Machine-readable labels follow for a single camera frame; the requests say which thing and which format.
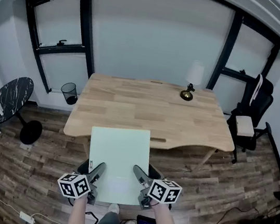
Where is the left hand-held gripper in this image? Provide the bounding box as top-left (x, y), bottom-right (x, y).
top-left (54, 154), bottom-right (108, 207)

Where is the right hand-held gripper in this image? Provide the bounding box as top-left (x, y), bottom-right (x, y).
top-left (126, 162), bottom-right (186, 216)

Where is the pale green item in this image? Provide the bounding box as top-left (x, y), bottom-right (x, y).
top-left (81, 121), bottom-right (156, 209)

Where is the person's left forearm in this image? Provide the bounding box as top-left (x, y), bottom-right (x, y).
top-left (66, 194), bottom-right (91, 224)

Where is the black device with blue screen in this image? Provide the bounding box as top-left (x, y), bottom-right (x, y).
top-left (135, 214), bottom-right (159, 224)

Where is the person's leg with white shoe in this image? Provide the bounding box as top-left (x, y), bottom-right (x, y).
top-left (95, 201), bottom-right (124, 224)

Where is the wooden table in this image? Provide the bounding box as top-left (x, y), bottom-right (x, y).
top-left (60, 67), bottom-right (244, 178)

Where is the black mesh wastebasket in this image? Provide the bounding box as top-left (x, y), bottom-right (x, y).
top-left (58, 81), bottom-right (80, 107)

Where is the white power strip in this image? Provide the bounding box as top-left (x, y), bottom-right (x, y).
top-left (18, 211), bottom-right (36, 224)

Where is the round black marble side table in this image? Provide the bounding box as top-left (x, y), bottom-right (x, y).
top-left (0, 72), bottom-right (51, 147)

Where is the beige cardboard box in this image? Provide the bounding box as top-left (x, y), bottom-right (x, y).
top-left (232, 114), bottom-right (258, 139)

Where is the white shade table lamp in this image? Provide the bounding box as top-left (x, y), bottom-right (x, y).
top-left (179, 58), bottom-right (207, 104)

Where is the black office chair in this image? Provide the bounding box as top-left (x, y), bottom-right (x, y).
top-left (220, 70), bottom-right (280, 170)

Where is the large frosted window pane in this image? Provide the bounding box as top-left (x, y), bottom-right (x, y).
top-left (79, 0), bottom-right (239, 95)

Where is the black framed window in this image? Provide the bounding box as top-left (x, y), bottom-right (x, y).
top-left (206, 12), bottom-right (280, 101)
top-left (11, 0), bottom-right (106, 101)

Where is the black floor cable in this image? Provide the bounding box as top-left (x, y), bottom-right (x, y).
top-left (213, 201), bottom-right (261, 224)

